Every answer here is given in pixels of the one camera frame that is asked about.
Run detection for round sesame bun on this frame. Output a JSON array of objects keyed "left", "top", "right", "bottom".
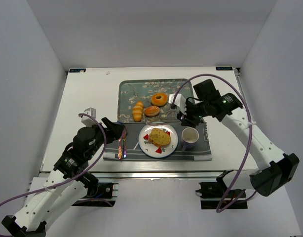
[{"left": 144, "top": 106, "right": 160, "bottom": 117}]

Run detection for iridescent table knife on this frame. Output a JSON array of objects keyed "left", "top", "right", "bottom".
[
  {"left": 122, "top": 129, "right": 127, "bottom": 159},
  {"left": 117, "top": 135, "right": 123, "bottom": 160}
]

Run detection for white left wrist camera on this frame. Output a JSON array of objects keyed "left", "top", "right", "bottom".
[{"left": 80, "top": 107, "right": 97, "bottom": 126}]

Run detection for brown bread slice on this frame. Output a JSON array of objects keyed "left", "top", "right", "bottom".
[{"left": 149, "top": 128, "right": 171, "bottom": 148}]

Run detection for striped orange croissant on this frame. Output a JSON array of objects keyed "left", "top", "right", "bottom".
[{"left": 132, "top": 101, "right": 144, "bottom": 122}]

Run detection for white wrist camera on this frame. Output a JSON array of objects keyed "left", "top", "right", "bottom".
[
  {"left": 168, "top": 93, "right": 186, "bottom": 115},
  {"left": 80, "top": 107, "right": 97, "bottom": 126}
]

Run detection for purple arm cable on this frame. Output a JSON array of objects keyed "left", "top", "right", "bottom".
[
  {"left": 0, "top": 113, "right": 108, "bottom": 235},
  {"left": 172, "top": 74, "right": 256, "bottom": 213}
]

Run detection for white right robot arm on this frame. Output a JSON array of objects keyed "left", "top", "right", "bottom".
[{"left": 169, "top": 79, "right": 300, "bottom": 197}]

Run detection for metal serving tongs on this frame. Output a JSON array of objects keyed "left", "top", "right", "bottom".
[{"left": 144, "top": 116, "right": 181, "bottom": 124}]

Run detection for floral grey serving tray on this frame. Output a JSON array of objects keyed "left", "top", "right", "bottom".
[{"left": 117, "top": 79, "right": 195, "bottom": 123}]

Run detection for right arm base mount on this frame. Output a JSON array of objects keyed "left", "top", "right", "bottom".
[{"left": 195, "top": 170, "right": 248, "bottom": 210}]

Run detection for watermelon pattern white plate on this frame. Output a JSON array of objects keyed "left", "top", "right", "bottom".
[{"left": 138, "top": 124, "right": 179, "bottom": 159}]

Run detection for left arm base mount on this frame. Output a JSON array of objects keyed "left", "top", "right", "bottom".
[{"left": 72, "top": 172, "right": 118, "bottom": 207}]

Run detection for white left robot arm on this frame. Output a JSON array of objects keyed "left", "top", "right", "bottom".
[{"left": 1, "top": 116, "right": 125, "bottom": 237}]

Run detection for blue table label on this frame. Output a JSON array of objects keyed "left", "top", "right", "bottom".
[
  {"left": 69, "top": 68, "right": 86, "bottom": 73},
  {"left": 215, "top": 66, "right": 233, "bottom": 71}
]

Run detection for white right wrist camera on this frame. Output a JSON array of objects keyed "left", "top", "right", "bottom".
[{"left": 168, "top": 93, "right": 186, "bottom": 115}]

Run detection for right blue table label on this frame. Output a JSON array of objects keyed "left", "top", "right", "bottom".
[{"left": 215, "top": 66, "right": 233, "bottom": 71}]

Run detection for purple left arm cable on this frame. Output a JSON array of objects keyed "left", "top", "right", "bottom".
[{"left": 0, "top": 113, "right": 108, "bottom": 235}]

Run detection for left blue table label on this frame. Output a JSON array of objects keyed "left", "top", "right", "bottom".
[{"left": 69, "top": 68, "right": 86, "bottom": 73}]

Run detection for grey striped placemat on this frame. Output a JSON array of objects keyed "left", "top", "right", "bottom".
[{"left": 103, "top": 121, "right": 213, "bottom": 161}]

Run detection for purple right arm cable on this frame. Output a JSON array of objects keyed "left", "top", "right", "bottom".
[{"left": 172, "top": 74, "right": 256, "bottom": 213}]

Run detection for orange ring donut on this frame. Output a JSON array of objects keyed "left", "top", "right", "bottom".
[{"left": 151, "top": 93, "right": 168, "bottom": 107}]

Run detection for purple ceramic mug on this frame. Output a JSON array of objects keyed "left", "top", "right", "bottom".
[{"left": 181, "top": 127, "right": 199, "bottom": 152}]

